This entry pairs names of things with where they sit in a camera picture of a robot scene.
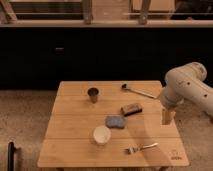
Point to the wooden table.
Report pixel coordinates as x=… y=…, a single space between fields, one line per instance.
x=69 y=142

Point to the wooden railing frame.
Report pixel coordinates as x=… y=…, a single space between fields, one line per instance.
x=106 y=13

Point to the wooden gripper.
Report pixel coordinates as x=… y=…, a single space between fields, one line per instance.
x=167 y=116

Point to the black bar object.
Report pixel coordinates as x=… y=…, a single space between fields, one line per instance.
x=11 y=152

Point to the dark metal cup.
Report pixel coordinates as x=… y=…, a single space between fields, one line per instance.
x=93 y=94

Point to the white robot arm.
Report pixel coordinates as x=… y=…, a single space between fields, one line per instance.
x=186 y=82

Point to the blue sponge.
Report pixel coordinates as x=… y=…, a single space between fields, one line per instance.
x=115 y=122

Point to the silver metal fork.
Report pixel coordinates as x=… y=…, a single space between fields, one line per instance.
x=133 y=150

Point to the brown block sponge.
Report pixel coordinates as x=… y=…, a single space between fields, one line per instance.
x=131 y=109

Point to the white paper cup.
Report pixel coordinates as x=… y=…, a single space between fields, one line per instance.
x=101 y=135

